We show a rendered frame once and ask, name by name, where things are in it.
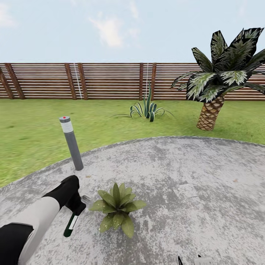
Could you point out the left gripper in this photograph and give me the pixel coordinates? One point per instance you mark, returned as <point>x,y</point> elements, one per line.
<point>76,206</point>

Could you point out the insectifuge atomizer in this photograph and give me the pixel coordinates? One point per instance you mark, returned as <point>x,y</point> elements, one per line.
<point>71,224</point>

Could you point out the bush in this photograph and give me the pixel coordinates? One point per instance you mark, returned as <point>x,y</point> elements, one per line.
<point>149,109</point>
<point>229,70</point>

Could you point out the pot plant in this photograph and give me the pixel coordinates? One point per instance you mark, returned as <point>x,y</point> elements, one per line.
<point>118,205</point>

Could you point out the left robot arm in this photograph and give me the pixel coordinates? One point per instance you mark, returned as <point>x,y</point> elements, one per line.
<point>21,235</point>

